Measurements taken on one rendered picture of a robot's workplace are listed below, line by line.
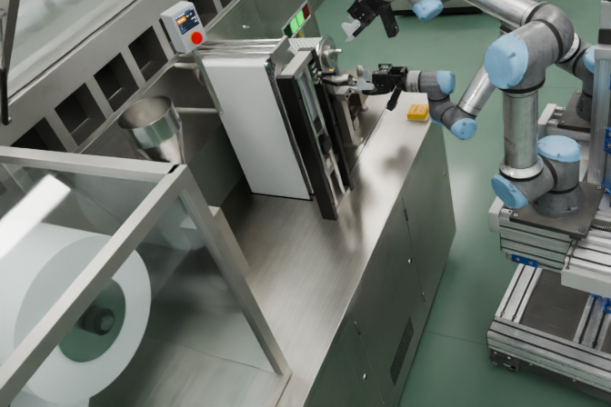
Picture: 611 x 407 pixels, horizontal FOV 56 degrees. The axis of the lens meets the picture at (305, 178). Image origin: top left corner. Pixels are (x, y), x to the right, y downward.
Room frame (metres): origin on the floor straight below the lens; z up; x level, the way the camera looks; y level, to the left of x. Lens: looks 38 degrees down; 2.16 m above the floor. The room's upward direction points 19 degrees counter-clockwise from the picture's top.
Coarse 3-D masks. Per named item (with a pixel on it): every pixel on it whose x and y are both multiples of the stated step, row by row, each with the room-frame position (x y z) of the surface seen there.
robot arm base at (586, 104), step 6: (582, 90) 1.56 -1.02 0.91; (582, 96) 1.56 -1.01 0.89; (588, 96) 1.52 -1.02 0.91; (582, 102) 1.55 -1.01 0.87; (588, 102) 1.52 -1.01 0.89; (576, 108) 1.56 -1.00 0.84; (582, 108) 1.55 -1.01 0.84; (588, 108) 1.51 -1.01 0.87; (582, 114) 1.52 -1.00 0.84; (588, 114) 1.50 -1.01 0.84; (588, 120) 1.50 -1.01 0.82
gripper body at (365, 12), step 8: (360, 0) 1.68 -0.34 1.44; (368, 0) 1.67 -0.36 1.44; (376, 0) 1.62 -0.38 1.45; (352, 8) 1.69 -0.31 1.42; (360, 8) 1.66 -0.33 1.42; (368, 8) 1.66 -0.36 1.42; (376, 8) 1.65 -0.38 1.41; (352, 16) 1.68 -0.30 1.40; (360, 16) 1.67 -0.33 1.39; (368, 16) 1.65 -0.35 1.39; (368, 24) 1.65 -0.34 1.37
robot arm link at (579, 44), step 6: (498, 18) 1.58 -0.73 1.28; (576, 36) 1.65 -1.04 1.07; (576, 42) 1.63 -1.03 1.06; (582, 42) 1.64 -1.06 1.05; (576, 48) 1.62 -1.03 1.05; (582, 48) 1.62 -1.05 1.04; (570, 54) 1.62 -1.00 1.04; (576, 54) 1.62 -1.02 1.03; (564, 60) 1.62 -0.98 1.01; (570, 60) 1.62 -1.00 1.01; (558, 66) 1.70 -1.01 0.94; (564, 66) 1.64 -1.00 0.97; (570, 66) 1.62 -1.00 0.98; (570, 72) 1.62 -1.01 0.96
